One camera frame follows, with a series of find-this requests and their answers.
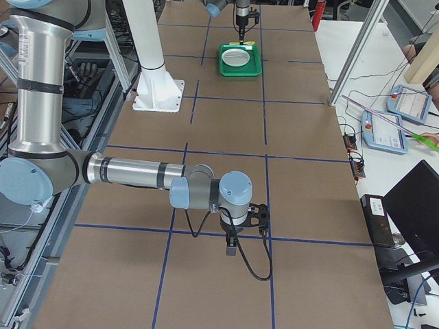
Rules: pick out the green plastic tray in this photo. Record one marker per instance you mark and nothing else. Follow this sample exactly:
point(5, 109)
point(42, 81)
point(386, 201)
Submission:
point(252, 69)

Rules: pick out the yellow plastic spoon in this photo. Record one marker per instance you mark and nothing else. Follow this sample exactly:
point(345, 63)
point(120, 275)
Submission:
point(243, 43)

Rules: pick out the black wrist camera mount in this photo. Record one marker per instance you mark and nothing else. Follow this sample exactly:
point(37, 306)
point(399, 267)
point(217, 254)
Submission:
point(258, 216)
point(254, 14)

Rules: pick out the far teach pendant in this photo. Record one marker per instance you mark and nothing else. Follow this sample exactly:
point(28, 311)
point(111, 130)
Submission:
point(411, 104)

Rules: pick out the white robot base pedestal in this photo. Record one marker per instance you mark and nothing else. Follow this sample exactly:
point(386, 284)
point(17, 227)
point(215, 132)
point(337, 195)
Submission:
point(157, 90)

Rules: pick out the white round plate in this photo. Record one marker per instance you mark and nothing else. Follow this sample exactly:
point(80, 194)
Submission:
point(235, 57)

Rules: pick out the near teach pendant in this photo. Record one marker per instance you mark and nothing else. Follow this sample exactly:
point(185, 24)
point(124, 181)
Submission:
point(379, 134)

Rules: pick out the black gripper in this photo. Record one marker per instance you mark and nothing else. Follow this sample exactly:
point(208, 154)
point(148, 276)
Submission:
point(229, 229)
point(241, 22)

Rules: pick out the red cylinder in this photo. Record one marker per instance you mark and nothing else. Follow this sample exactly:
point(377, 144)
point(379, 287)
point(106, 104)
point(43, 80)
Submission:
point(318, 13)

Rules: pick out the black desktop computer box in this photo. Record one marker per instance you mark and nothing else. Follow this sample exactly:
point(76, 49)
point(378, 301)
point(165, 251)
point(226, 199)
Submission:
point(378, 223)

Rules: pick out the near orange black connector block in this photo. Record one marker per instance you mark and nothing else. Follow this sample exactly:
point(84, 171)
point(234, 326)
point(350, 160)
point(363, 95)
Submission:
point(357, 164)

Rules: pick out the aluminium frame post right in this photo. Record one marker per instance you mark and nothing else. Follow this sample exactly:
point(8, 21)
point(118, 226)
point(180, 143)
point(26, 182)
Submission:
point(375, 13)

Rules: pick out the wooden beam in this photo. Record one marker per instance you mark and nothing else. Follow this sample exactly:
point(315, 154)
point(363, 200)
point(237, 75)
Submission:
point(425, 62)

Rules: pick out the far orange black connector block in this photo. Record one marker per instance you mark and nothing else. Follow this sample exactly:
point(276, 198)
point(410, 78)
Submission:
point(350, 142)

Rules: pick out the teach pendant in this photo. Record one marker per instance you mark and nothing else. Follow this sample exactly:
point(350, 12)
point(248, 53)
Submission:
point(379, 134)
point(411, 104)

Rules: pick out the orange black connector block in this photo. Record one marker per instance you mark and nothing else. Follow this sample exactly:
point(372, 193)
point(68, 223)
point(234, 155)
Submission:
point(357, 164)
point(350, 142)

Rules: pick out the black monitor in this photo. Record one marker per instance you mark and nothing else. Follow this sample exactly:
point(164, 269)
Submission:
point(412, 205)

